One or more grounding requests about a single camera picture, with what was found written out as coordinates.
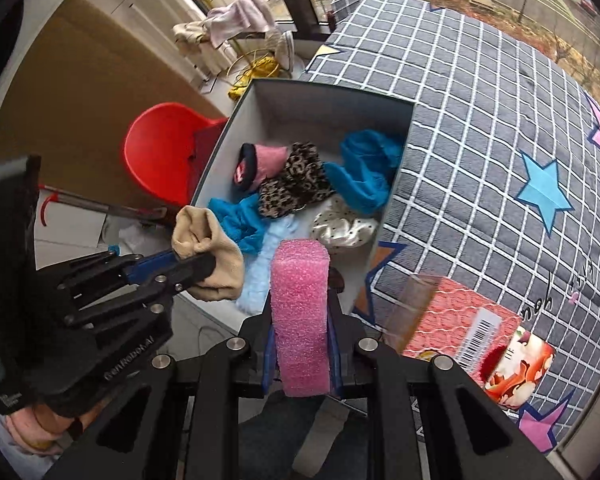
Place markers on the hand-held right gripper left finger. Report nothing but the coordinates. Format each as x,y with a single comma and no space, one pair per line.
267,370

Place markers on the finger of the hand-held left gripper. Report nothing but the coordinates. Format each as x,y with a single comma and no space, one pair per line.
145,266
190,272

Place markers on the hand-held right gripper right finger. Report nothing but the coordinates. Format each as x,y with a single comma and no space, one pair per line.
336,360

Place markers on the beige sock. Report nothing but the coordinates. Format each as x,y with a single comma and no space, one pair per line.
200,230

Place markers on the pink sponge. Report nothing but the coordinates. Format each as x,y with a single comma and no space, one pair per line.
300,310

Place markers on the light blue fluffy scrunchie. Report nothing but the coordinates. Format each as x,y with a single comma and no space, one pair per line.
260,270

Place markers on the blue cloth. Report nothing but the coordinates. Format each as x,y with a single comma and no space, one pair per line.
240,220
365,170

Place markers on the cream polka dot scrunchie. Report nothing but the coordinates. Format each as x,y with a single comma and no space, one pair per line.
345,227

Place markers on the leopard print scrunchie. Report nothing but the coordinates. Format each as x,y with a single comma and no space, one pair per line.
295,180

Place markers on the pink sock with black trim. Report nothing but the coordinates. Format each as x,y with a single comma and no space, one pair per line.
270,157

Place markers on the grey cardboard box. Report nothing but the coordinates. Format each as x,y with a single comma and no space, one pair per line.
305,110

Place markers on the person's left hand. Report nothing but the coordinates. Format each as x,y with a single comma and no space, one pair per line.
55,422

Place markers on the person's blue jeans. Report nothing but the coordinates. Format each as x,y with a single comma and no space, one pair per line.
280,435

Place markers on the red and white printed carton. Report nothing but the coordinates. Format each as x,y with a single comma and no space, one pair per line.
445,320

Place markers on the red plastic stool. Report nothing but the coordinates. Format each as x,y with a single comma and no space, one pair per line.
165,150

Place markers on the brown cardboard sheet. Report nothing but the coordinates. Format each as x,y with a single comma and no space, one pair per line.
80,85

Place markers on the yellow cloth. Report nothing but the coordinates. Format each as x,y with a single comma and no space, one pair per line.
260,67

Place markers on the beige garment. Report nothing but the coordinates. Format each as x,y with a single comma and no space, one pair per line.
200,45

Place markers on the pink garment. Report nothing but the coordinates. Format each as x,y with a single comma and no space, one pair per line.
240,15

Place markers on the grey checkered star blanket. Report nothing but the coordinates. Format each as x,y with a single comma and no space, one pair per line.
480,135

